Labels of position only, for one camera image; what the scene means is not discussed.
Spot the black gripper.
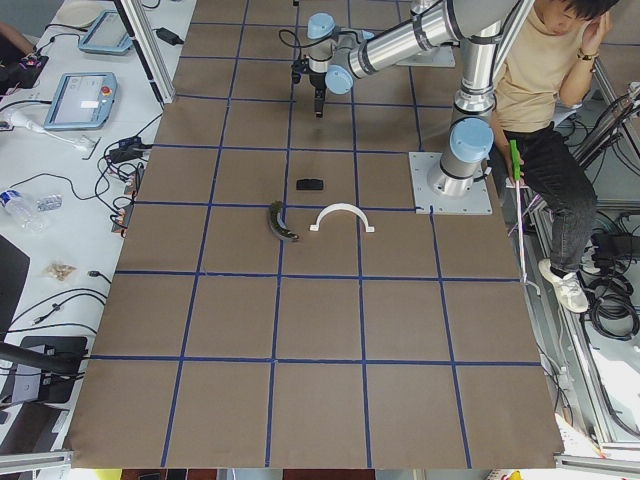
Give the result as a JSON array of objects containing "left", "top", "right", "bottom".
[{"left": 292, "top": 56, "right": 326, "bottom": 118}]

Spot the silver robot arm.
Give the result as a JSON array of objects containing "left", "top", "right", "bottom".
[{"left": 291, "top": 0, "right": 532, "bottom": 198}]

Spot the black brake pad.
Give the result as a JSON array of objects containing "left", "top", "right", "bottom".
[{"left": 296, "top": 178, "right": 324, "bottom": 192}]

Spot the olive metal brake shoe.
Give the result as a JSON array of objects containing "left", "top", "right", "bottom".
[{"left": 268, "top": 201, "right": 300, "bottom": 242}]

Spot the black power adapter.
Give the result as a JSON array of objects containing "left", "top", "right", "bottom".
[{"left": 155, "top": 27, "right": 184, "bottom": 46}]

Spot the blue teach pendant far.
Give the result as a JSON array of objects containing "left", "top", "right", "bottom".
[{"left": 78, "top": 10, "right": 132, "bottom": 55}]

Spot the blue teach pendant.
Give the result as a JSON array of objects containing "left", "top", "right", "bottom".
[
  {"left": 44, "top": 72, "right": 118, "bottom": 131},
  {"left": 78, "top": 10, "right": 132, "bottom": 55}
]

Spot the blue teach pendant near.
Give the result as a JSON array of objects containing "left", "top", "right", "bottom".
[{"left": 44, "top": 72, "right": 118, "bottom": 131}]

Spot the white plate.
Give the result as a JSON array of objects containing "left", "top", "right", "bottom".
[{"left": 55, "top": 1, "right": 104, "bottom": 28}]

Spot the bag of nuts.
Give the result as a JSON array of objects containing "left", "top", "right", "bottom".
[{"left": 42, "top": 262, "right": 77, "bottom": 282}]

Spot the clear plastic water bottle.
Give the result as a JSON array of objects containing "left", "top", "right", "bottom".
[{"left": 1, "top": 188, "right": 49, "bottom": 233}]

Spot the black monitor stand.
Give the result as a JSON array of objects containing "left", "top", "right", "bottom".
[{"left": 1, "top": 336, "right": 88, "bottom": 405}]

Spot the white curved plastic bracket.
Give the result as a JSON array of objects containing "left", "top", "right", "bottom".
[{"left": 309, "top": 202, "right": 376, "bottom": 233}]

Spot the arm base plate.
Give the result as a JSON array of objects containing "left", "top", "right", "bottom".
[{"left": 408, "top": 152, "right": 493, "bottom": 216}]

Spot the green handled stick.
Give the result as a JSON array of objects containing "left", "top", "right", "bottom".
[{"left": 509, "top": 139, "right": 521, "bottom": 185}]

